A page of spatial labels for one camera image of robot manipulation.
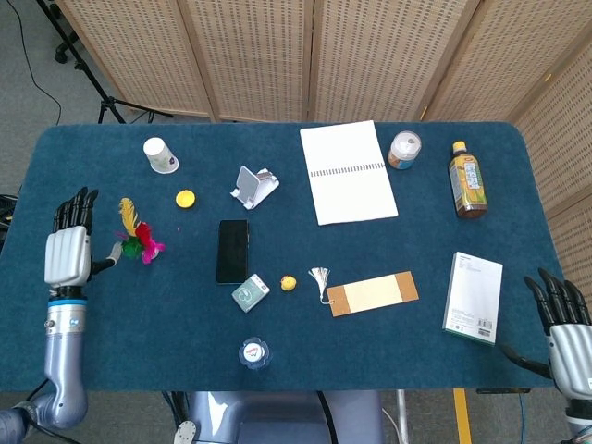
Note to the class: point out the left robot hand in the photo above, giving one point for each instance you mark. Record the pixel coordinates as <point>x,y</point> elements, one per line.
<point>67,256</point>

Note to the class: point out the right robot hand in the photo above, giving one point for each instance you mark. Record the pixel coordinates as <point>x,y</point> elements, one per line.
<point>573,358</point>

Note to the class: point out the colorful feather shuttlecock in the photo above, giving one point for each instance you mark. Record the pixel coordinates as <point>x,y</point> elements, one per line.
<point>139,240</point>

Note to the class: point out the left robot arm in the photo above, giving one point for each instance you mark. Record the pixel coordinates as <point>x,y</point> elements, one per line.
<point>65,351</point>

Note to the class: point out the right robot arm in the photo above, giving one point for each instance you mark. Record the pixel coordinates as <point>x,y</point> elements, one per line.
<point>580,423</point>

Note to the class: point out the white phone stand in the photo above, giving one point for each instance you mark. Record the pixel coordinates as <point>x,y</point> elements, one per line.
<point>253,186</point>

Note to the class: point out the white product box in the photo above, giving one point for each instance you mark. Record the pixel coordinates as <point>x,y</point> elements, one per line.
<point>472,298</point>

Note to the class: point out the yellow floor tape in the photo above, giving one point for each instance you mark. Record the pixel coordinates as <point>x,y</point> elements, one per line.
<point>462,416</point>

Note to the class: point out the yellow fluted cap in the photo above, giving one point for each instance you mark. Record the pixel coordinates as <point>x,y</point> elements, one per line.
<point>185,199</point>

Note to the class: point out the white paper cup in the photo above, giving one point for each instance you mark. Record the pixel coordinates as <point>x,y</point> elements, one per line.
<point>161,156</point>

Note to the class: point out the black tripod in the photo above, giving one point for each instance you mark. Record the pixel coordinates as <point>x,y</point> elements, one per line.
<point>108,104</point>

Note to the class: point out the black smartphone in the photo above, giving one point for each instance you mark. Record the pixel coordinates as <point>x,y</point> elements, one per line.
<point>232,251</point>

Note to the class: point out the metal table leg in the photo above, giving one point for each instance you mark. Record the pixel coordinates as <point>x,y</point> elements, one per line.
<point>403,416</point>

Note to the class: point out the green playing card box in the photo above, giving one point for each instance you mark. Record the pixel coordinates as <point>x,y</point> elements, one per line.
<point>250,292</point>

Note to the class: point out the yellow capped tea bottle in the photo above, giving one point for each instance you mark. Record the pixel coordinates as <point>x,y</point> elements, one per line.
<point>467,182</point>

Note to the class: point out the brown bookmark with tassel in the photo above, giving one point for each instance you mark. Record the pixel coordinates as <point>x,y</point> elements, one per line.
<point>374,293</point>

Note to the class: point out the clear water bottle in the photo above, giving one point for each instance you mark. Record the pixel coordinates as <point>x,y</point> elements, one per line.
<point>255,353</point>

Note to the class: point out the small yellow ball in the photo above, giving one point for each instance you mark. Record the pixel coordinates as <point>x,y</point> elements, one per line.
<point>288,283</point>

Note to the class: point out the blue table cloth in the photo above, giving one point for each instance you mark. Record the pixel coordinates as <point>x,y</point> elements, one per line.
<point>324,351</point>

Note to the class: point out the grey robot torso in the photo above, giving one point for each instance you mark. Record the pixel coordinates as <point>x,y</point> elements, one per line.
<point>277,418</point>

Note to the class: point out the white lidded snack jar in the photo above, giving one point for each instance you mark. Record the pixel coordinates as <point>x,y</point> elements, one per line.
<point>404,150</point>

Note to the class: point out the white spiral notebook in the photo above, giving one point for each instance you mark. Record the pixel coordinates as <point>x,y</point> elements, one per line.
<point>349,176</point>

